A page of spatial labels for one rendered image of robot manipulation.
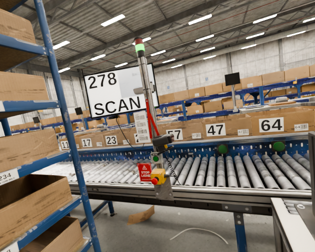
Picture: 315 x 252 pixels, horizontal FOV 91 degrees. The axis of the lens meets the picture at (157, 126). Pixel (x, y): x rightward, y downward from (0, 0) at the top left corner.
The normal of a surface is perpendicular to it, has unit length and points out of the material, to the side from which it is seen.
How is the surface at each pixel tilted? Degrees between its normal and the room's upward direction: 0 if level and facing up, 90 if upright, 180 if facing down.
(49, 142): 91
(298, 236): 0
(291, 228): 0
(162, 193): 90
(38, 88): 91
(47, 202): 91
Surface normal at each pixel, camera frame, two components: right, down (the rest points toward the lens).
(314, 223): -0.17, -0.98
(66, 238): 0.93, -0.11
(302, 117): -0.35, 0.18
